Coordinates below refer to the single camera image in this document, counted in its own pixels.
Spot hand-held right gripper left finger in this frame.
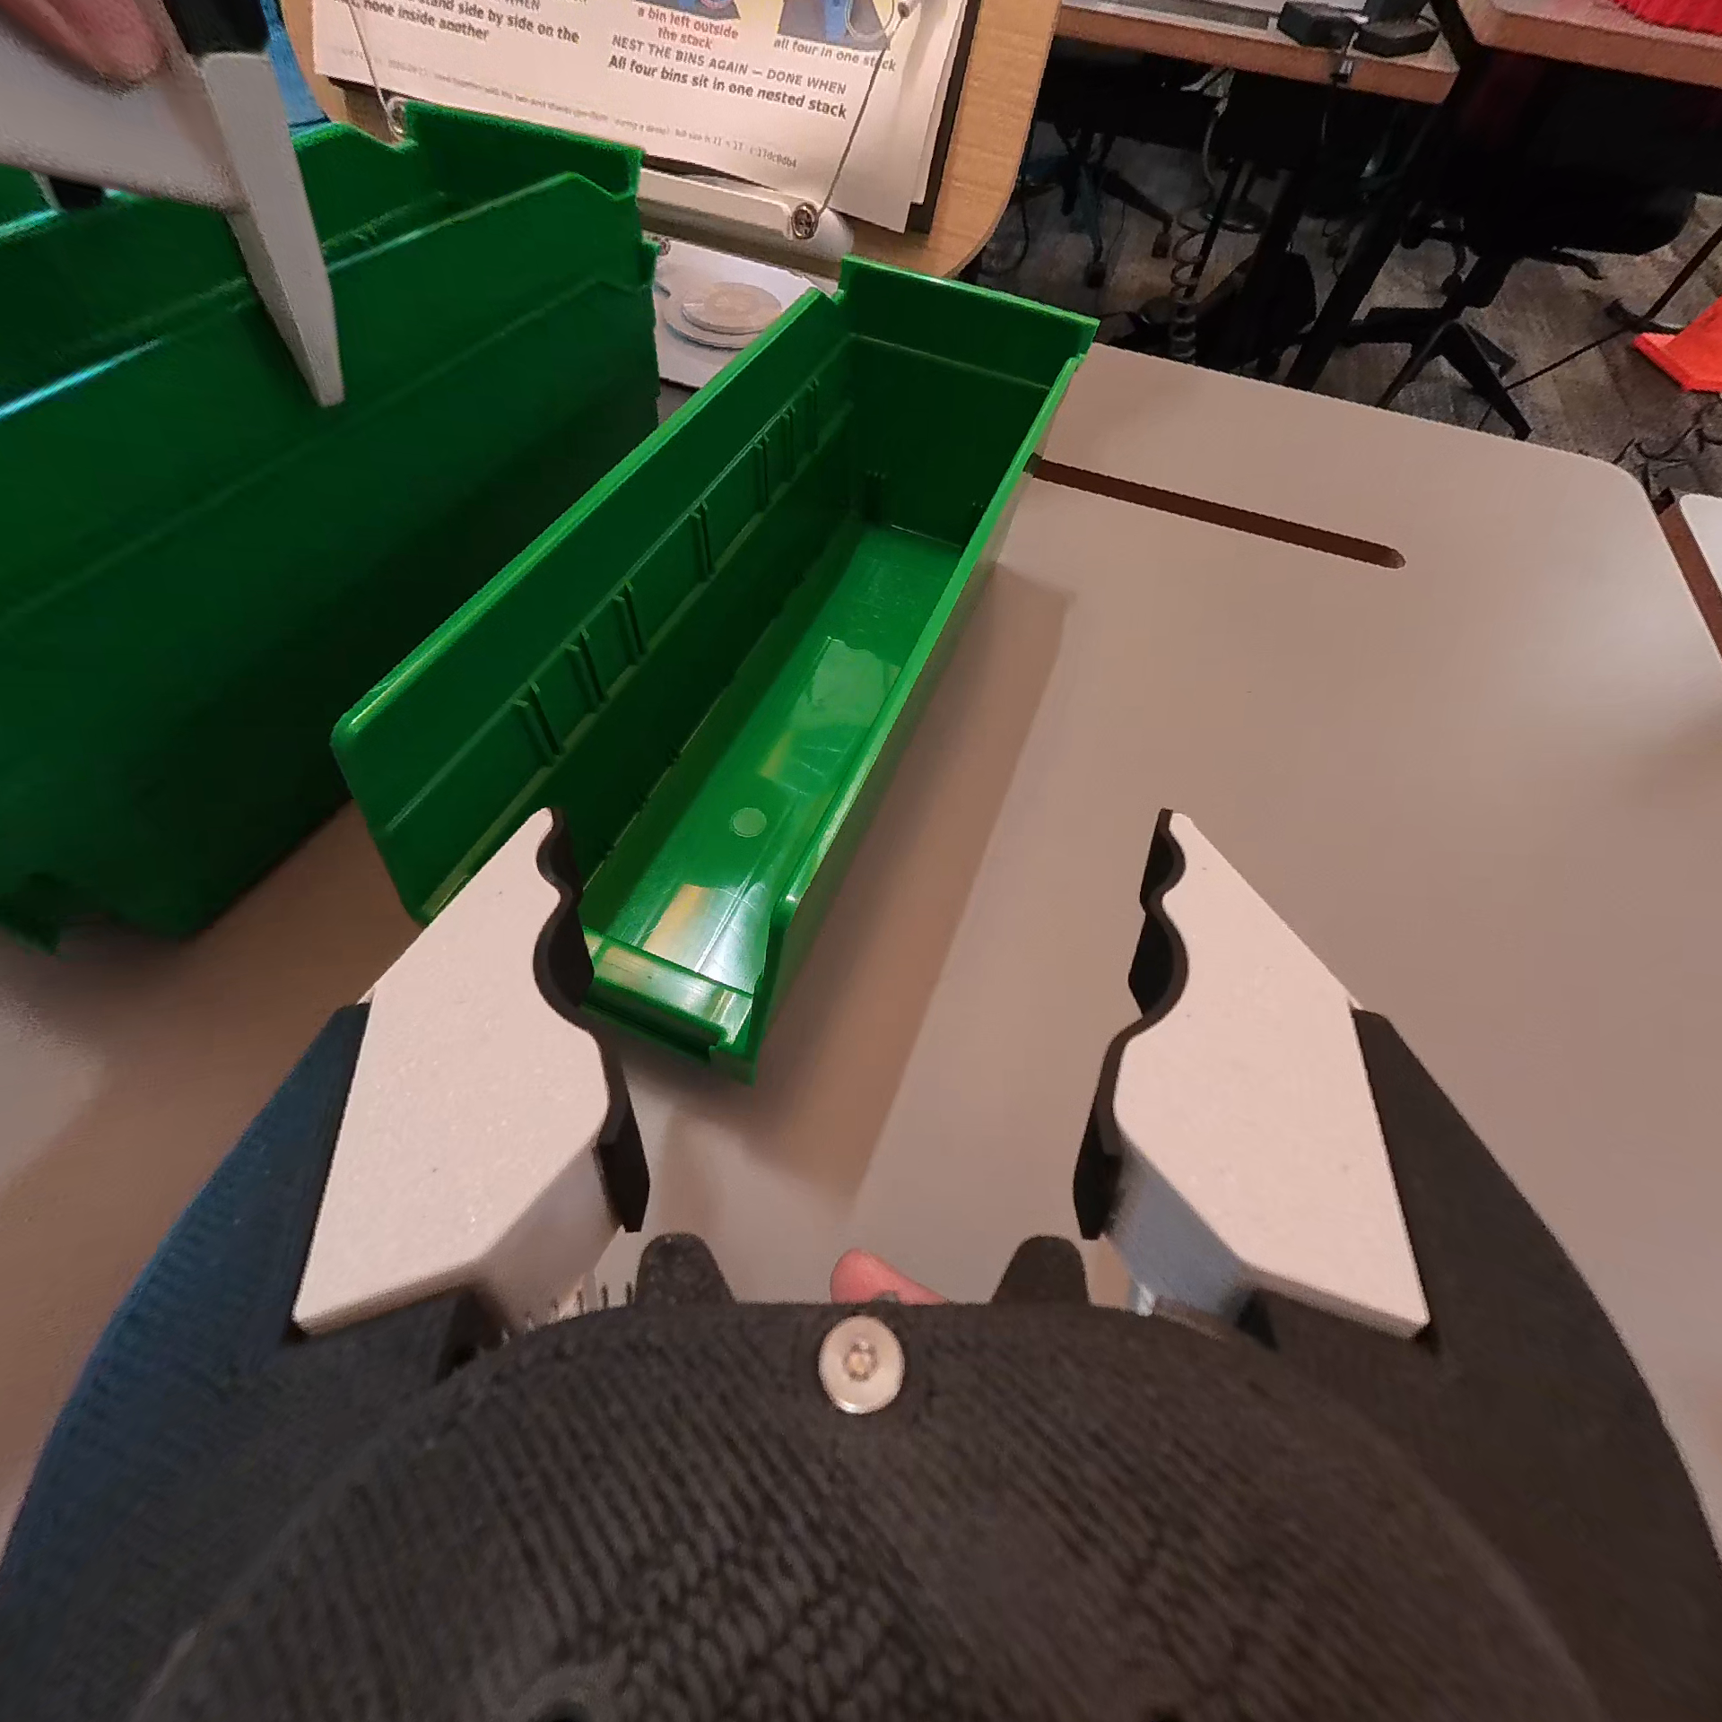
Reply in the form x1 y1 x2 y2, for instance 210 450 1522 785
291 807 651 1337

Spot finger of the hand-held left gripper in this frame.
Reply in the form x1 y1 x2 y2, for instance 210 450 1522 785
0 33 346 407

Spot wood-edged background desk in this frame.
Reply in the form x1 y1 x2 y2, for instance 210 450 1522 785
1459 0 1722 88
1055 0 1467 102

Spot orange traffic cone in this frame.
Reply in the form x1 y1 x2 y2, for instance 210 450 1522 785
1631 301 1722 393

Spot black office chair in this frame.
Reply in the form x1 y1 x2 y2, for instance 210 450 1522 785
1345 80 1696 439

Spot instruction sheet on clipboard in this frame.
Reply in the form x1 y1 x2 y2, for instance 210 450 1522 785
281 0 1063 362

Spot printed instruction sheet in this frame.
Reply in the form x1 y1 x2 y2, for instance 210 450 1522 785
311 0 982 230

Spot wire page holder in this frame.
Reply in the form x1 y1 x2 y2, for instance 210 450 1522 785
352 0 409 141
793 0 927 230

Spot pale desk with cable slot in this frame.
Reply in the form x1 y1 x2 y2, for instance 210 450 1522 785
0 342 1722 1548

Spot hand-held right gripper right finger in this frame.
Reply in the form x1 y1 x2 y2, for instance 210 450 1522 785
1073 809 1432 1343

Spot person's left hand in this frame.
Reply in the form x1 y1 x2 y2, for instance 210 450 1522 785
39 0 183 84

